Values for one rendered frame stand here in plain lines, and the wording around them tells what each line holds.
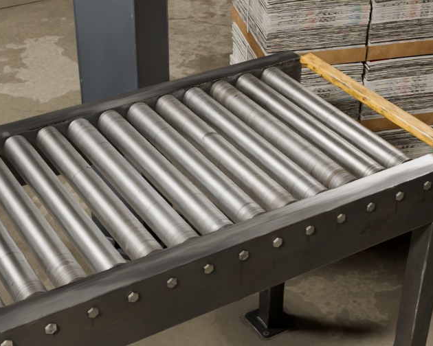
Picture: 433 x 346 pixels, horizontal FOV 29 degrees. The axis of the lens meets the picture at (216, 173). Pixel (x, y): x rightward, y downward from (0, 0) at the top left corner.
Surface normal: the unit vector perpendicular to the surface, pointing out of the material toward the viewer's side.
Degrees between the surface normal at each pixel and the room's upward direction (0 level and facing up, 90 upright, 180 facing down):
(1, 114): 0
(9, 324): 0
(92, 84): 90
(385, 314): 0
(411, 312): 90
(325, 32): 90
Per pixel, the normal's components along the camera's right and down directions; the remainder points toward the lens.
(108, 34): -0.41, 0.49
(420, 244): -0.85, 0.28
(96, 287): 0.01, -0.84
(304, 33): 0.22, 0.54
